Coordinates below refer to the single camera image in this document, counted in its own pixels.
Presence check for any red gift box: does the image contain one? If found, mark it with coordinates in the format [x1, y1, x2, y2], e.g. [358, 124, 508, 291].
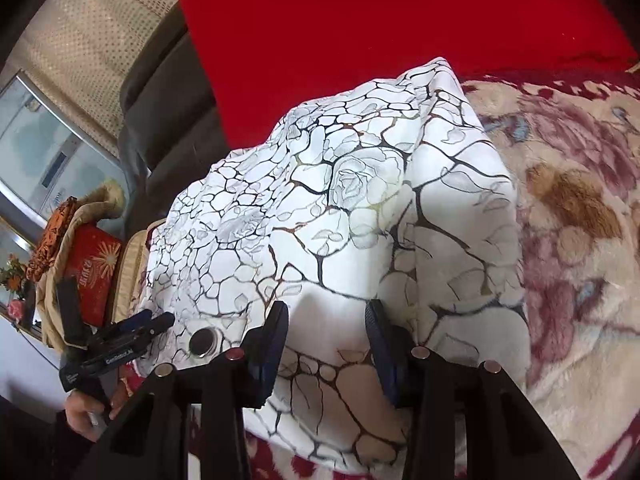
[62, 225, 124, 327]

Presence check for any dark grey padded headboard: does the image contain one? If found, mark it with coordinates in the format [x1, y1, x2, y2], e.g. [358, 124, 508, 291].
[117, 2, 232, 233]

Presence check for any orange patterned cloth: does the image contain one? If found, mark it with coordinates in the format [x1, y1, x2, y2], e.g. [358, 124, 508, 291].
[25, 197, 79, 282]

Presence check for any floral plush blanket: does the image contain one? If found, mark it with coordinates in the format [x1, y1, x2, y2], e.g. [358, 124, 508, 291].
[117, 67, 640, 480]

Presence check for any person's left hand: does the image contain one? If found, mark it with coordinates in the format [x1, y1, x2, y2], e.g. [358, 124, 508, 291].
[64, 377, 129, 442]

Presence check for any bunch of flowers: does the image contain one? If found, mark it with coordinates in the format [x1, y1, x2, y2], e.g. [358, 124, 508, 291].
[0, 255, 37, 322]

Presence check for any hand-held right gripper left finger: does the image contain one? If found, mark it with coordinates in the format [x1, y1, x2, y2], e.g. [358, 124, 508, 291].
[70, 301, 290, 480]

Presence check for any window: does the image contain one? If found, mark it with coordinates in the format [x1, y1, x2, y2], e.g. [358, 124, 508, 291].
[0, 70, 127, 306]

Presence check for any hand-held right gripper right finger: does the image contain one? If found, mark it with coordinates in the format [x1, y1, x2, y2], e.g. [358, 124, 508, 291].
[364, 299, 583, 480]

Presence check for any beige mattress edge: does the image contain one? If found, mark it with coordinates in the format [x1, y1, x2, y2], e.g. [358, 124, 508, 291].
[107, 217, 168, 332]

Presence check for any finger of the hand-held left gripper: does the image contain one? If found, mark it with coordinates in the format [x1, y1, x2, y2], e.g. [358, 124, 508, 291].
[102, 309, 154, 337]
[127, 312, 176, 347]

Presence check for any red blanket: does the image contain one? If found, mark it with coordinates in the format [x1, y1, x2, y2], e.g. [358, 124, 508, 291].
[178, 0, 638, 150]

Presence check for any white crackle-print rose garment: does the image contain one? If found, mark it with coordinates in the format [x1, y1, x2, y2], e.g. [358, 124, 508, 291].
[131, 56, 532, 473]

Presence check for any beige dotted curtain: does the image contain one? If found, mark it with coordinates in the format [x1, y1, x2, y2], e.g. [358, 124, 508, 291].
[2, 0, 185, 147]

